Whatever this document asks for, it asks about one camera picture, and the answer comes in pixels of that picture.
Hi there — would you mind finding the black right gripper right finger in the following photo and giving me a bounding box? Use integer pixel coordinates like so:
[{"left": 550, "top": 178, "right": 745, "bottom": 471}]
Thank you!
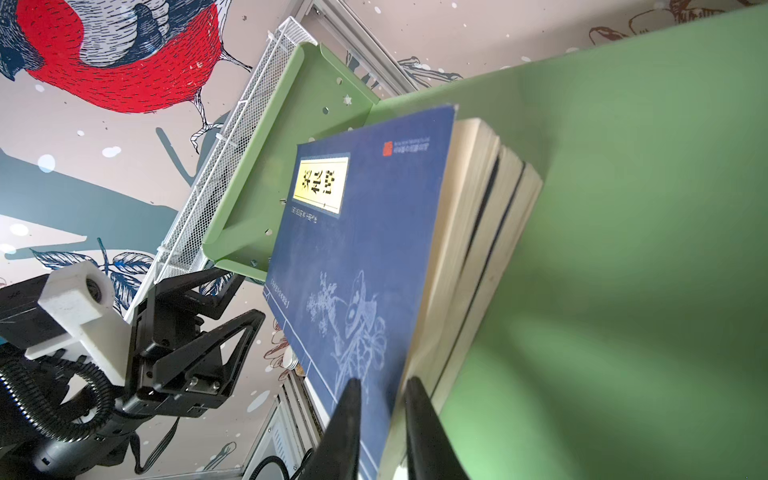
[{"left": 404, "top": 376, "right": 468, "bottom": 480}]

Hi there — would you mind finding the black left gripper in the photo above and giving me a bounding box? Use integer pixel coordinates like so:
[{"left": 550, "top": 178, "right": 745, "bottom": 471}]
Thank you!
[{"left": 118, "top": 267, "right": 266, "bottom": 417}]

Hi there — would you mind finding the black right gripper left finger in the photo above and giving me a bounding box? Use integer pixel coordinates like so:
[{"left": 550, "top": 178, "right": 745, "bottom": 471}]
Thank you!
[{"left": 302, "top": 378, "right": 361, "bottom": 480}]

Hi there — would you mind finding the dark blue book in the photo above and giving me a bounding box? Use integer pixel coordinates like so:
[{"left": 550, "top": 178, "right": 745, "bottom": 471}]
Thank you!
[
  {"left": 409, "top": 146, "right": 525, "bottom": 400},
  {"left": 264, "top": 105, "right": 500, "bottom": 479}
]

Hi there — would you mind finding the blue book with yellow label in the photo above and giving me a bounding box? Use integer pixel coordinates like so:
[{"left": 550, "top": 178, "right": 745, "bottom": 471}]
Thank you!
[{"left": 431, "top": 163, "right": 543, "bottom": 413}]

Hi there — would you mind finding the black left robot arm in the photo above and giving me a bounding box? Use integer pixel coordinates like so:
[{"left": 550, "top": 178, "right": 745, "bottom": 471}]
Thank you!
[{"left": 1, "top": 261, "right": 265, "bottom": 479}]

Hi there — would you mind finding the green wooden shelf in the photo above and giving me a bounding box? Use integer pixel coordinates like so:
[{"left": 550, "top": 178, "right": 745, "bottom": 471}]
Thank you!
[{"left": 202, "top": 5, "right": 768, "bottom": 480}]

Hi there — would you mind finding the white wire mesh basket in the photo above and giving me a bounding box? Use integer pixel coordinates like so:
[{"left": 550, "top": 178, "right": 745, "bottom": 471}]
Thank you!
[{"left": 123, "top": 17, "right": 317, "bottom": 321}]

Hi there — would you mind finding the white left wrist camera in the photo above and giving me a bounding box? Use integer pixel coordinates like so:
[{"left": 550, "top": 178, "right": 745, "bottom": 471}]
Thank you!
[{"left": 25, "top": 261, "right": 131, "bottom": 386}]

